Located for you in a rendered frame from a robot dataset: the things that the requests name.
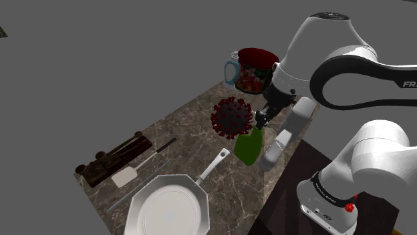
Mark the white tall bottle-shaped object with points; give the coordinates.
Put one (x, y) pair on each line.
(301, 114)

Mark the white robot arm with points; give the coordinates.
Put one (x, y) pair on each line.
(374, 159)

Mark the green bottle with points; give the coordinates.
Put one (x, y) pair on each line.
(249, 148)

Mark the dark brown wooden rack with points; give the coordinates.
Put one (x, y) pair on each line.
(110, 161)

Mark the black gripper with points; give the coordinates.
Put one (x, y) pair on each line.
(278, 99)

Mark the dark red spiky ball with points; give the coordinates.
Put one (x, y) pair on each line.
(232, 117)

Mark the silver frying pan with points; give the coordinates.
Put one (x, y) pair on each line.
(169, 208)

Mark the dark robot stand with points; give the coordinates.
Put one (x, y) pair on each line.
(293, 169)

